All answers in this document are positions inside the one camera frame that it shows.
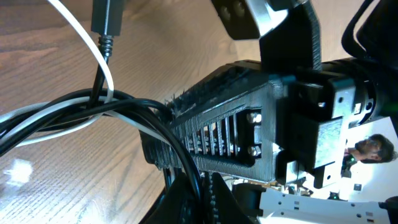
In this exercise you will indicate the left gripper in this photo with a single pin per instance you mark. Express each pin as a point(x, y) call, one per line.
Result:
point(323, 99)

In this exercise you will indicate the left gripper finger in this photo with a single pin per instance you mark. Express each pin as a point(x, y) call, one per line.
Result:
point(231, 127)

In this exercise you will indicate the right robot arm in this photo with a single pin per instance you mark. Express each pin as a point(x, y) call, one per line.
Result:
point(250, 203)

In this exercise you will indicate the person in background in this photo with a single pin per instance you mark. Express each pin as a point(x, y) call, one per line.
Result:
point(376, 149)

